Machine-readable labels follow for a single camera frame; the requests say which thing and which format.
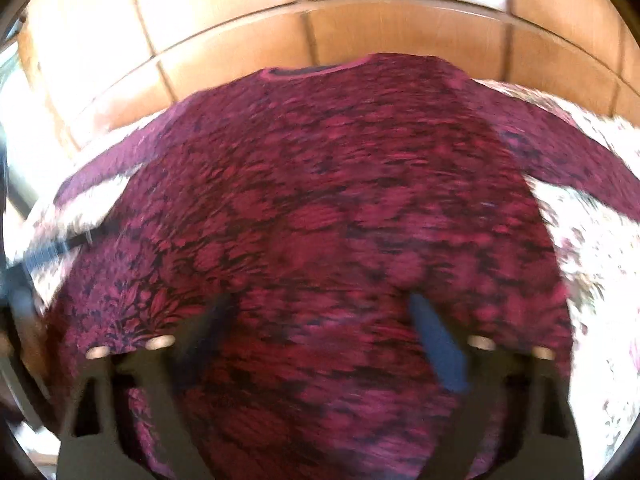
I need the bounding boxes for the wooden wardrobe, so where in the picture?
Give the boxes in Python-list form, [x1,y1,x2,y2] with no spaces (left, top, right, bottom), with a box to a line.
[15,0,640,156]

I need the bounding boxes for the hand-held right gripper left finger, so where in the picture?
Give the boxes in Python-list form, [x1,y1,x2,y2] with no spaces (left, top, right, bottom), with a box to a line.
[57,292,243,480]

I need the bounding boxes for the small-flowered white bedsheet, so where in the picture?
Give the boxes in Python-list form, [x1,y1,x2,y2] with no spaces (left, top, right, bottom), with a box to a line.
[20,77,640,466]

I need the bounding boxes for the magenta black patterned sweater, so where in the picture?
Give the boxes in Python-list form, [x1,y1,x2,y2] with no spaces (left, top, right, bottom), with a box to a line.
[47,52,640,480]

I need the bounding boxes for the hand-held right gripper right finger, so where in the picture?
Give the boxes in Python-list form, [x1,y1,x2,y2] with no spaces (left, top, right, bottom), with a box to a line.
[407,292,586,480]

